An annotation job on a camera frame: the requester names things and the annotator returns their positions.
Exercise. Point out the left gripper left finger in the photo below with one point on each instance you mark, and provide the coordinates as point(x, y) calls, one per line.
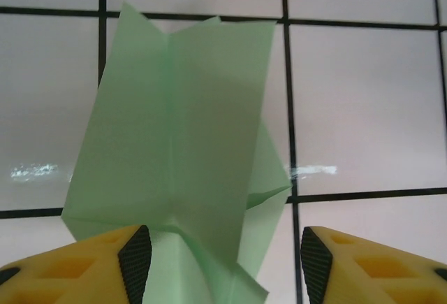
point(77, 269)

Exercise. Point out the green paper sheet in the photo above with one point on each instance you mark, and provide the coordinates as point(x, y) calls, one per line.
point(181, 126)

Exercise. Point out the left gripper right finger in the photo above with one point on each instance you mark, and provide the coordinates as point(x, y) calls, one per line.
point(377, 269)

